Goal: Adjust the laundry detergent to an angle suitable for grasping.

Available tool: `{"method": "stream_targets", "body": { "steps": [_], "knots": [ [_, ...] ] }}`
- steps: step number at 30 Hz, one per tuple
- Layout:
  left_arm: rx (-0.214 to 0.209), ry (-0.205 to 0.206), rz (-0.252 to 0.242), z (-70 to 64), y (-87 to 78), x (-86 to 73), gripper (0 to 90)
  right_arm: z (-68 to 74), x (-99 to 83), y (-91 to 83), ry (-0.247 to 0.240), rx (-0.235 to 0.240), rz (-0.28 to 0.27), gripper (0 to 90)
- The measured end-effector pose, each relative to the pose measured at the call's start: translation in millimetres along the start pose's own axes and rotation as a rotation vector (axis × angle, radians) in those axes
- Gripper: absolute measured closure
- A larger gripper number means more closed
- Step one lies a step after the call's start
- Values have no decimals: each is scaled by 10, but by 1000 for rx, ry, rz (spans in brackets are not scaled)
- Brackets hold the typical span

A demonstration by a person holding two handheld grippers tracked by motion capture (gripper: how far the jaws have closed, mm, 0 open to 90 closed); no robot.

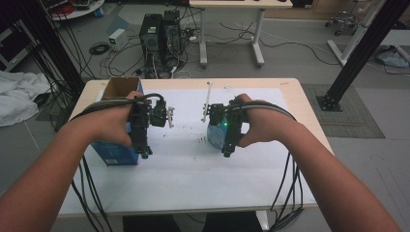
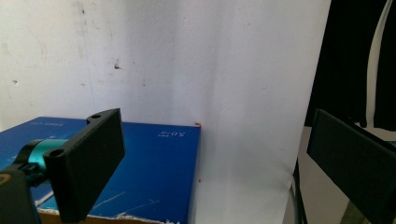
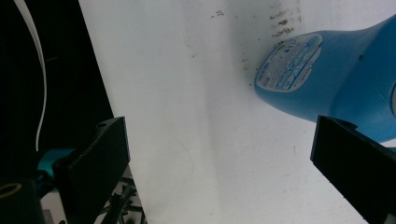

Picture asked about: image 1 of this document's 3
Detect grey floor mat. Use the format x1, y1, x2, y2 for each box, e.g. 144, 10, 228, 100
301, 83, 387, 140

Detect black computer tower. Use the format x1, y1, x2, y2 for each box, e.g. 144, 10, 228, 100
161, 10, 187, 72
138, 13, 164, 79

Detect black aluminium post with base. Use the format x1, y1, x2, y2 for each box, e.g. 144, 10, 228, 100
315, 0, 410, 113

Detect tangle of floor cables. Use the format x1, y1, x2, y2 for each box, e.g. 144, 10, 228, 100
96, 27, 207, 80

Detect white table mat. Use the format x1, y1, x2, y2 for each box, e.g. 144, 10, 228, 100
59, 87, 319, 217

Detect right gripper black cable bundle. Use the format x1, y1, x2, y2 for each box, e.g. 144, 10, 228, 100
229, 100, 305, 232

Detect long black floor cable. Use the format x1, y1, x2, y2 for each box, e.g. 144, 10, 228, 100
220, 21, 340, 67

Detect coiled black cable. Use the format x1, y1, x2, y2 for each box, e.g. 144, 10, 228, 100
88, 42, 111, 56

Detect white-legged desk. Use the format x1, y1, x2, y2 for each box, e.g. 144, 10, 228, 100
189, 0, 294, 69

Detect person's dark trousers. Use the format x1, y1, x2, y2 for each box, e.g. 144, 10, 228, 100
122, 211, 259, 232

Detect open blue cardboard box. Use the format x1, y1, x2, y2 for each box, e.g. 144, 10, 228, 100
90, 76, 145, 167

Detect person's left hand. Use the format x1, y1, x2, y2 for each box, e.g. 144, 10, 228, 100
86, 90, 145, 149

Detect white cloth heap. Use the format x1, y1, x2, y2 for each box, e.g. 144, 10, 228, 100
0, 70, 53, 128

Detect white stand frame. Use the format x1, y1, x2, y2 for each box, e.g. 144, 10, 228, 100
326, 0, 389, 68

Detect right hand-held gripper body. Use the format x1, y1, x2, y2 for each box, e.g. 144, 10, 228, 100
205, 98, 249, 160

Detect gripper black cable bundle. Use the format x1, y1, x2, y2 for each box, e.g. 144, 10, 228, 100
229, 100, 305, 232
69, 93, 166, 232

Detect blue-grey cloth bag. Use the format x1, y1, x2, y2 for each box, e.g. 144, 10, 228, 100
374, 44, 410, 69

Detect person's right hand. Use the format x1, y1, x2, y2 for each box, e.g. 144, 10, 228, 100
236, 93, 294, 149

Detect round white table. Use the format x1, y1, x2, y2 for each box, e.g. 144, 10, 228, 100
47, 0, 106, 22

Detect blue and white round container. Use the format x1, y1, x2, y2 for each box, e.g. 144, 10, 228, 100
206, 121, 228, 150

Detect black frame post with cables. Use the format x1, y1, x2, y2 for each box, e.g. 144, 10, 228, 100
5, 0, 87, 100

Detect small white device box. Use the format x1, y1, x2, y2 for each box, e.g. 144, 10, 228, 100
107, 27, 130, 52

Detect left gripper black cable bundle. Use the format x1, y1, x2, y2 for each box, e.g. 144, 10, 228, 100
69, 93, 166, 232

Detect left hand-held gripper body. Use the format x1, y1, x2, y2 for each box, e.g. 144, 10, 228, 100
130, 98, 169, 160

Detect office chair wheel base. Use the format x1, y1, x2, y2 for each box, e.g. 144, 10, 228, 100
324, 10, 361, 37

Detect light wooden table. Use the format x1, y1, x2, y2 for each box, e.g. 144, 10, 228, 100
57, 77, 335, 232

